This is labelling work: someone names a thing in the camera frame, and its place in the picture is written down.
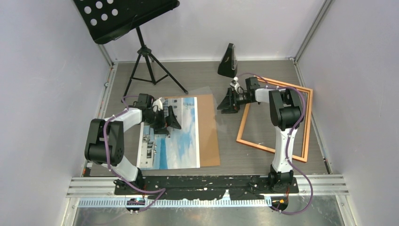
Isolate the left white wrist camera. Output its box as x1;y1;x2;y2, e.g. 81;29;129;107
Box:
152;97;165;112

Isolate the black metronome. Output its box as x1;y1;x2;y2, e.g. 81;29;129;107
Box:
217;43;237;78

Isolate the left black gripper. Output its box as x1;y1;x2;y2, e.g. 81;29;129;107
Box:
144;107;181;136

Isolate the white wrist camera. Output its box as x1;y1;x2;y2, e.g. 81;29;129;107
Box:
152;97;165;112
230;77;240;92

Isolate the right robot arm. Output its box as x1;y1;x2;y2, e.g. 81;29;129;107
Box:
217;77;305;193

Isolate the building and sky photo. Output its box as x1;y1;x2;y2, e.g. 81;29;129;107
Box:
136;97;200;170

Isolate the black music stand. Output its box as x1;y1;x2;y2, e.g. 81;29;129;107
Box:
74;0;188;95

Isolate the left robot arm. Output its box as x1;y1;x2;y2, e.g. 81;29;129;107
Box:
84;93;181;195

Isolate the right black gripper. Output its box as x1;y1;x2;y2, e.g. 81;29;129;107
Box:
217;88;252;115

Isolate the white slotted cable duct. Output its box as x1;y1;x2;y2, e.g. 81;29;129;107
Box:
78;197;272;208

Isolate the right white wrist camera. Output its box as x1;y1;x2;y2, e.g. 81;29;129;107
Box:
230;77;240;92

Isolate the orange wooden picture frame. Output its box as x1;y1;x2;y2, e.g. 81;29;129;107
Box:
236;77;313;163

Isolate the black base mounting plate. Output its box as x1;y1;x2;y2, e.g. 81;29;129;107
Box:
113;175;299;201

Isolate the brown cardboard backing board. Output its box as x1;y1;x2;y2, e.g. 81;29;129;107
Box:
158;94;221;168

